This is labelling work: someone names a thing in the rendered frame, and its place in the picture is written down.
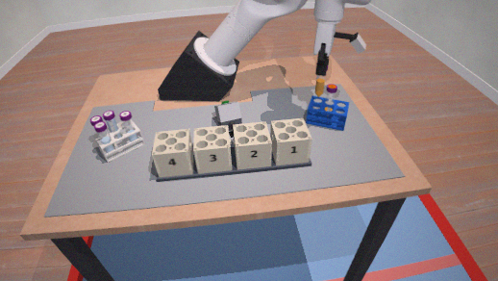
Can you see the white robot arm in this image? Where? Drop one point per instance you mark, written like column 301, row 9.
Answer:
column 248, row 16

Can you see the beige bucket adapter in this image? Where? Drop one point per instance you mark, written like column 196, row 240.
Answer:
column 253, row 145
column 287, row 148
column 212, row 152
column 173, row 153

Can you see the white tube rack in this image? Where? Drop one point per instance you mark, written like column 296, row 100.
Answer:
column 121, row 143

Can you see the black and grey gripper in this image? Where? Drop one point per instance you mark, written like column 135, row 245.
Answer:
column 324, row 38

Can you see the blue tube rack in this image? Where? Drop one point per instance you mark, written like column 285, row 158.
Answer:
column 313, row 119

